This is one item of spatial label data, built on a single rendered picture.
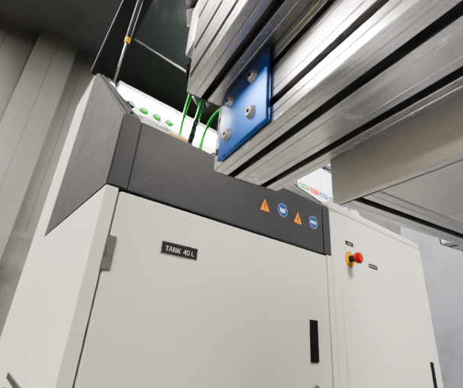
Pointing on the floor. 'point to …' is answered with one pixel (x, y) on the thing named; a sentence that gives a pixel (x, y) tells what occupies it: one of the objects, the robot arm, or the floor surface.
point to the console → (381, 311)
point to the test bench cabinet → (76, 300)
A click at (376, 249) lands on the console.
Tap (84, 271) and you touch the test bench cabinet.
